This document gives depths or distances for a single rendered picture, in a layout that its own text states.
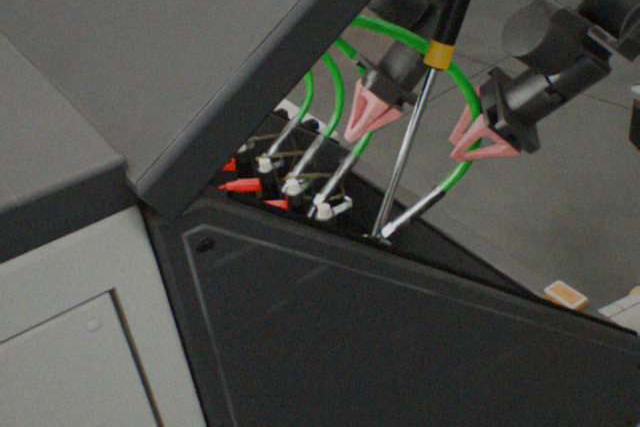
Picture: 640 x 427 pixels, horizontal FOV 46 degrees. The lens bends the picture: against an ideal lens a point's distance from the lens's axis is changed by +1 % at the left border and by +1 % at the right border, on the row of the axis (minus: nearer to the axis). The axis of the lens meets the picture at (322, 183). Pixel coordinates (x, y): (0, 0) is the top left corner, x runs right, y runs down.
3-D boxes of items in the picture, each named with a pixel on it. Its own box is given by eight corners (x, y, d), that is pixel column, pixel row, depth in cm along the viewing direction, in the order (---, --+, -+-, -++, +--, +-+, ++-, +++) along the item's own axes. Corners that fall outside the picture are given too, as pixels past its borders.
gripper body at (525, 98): (491, 130, 83) (546, 92, 79) (482, 72, 90) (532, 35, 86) (528, 158, 86) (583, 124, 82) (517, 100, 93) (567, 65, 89)
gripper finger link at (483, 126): (435, 158, 89) (497, 115, 83) (433, 118, 94) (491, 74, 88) (474, 185, 92) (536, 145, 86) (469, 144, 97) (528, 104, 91)
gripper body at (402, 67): (347, 62, 97) (382, 15, 95) (401, 98, 102) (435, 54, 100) (366, 82, 92) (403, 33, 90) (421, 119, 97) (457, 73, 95)
